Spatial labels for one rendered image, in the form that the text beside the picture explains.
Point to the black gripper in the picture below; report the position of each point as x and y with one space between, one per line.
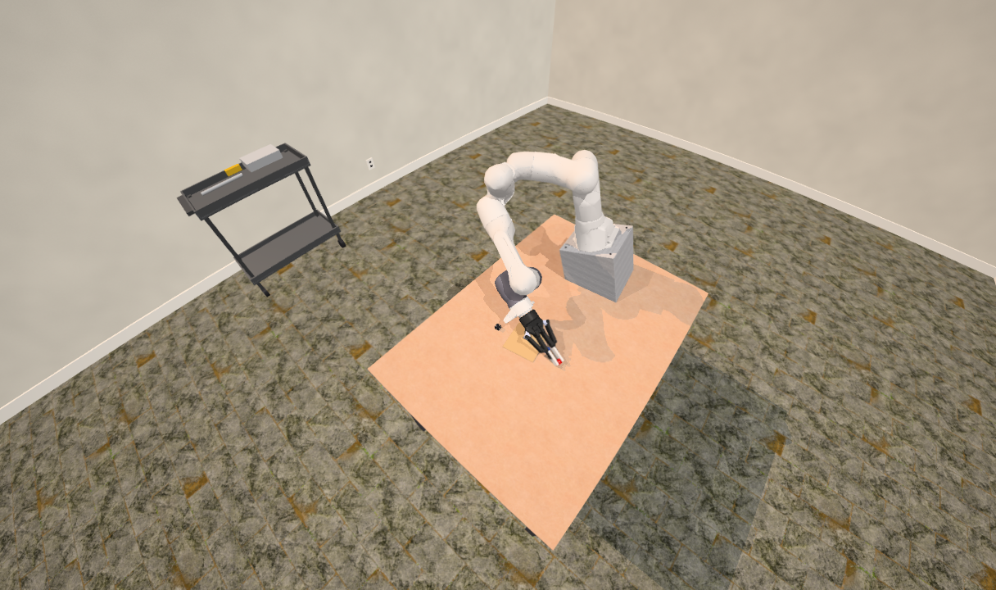
534 325

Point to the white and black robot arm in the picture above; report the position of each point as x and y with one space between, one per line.
579 175

